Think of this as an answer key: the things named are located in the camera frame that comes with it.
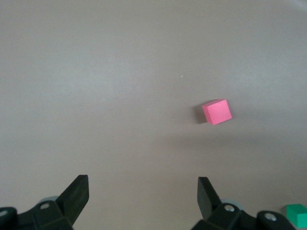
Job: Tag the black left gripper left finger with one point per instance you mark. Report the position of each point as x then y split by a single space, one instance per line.
69 201

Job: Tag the pink foam cube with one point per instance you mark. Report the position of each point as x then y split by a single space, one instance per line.
217 112

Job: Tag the green foam cube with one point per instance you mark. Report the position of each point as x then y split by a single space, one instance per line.
297 215

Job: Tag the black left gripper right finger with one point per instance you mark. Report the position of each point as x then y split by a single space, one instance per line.
208 201

